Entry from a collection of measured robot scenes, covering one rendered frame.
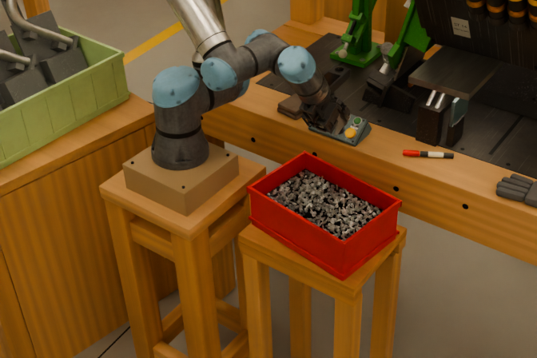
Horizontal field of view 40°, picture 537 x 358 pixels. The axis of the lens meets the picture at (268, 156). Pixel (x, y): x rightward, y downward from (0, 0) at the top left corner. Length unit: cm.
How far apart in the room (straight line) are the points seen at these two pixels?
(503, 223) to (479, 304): 101
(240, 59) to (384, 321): 85
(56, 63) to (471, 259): 172
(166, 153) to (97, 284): 84
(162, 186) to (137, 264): 36
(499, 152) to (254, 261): 70
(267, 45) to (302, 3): 101
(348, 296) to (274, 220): 25
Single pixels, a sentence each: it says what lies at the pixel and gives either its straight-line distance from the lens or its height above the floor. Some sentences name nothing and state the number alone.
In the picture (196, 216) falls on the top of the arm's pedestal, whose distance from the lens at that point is 187.
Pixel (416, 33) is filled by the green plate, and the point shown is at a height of 115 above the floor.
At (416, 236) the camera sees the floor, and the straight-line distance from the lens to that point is 311.
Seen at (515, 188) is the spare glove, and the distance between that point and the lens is 188.
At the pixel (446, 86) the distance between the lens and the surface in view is 184.
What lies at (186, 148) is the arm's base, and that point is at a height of 98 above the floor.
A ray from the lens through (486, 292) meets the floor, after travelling 292.
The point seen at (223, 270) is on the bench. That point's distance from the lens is 275.
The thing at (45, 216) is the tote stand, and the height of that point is 61.
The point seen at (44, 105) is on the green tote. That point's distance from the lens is 229.
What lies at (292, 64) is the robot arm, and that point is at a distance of 163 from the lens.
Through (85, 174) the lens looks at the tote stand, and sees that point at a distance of 236.
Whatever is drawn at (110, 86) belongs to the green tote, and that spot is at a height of 87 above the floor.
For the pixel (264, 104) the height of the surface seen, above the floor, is 90.
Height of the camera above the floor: 203
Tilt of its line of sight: 35 degrees down
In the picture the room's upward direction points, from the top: 2 degrees counter-clockwise
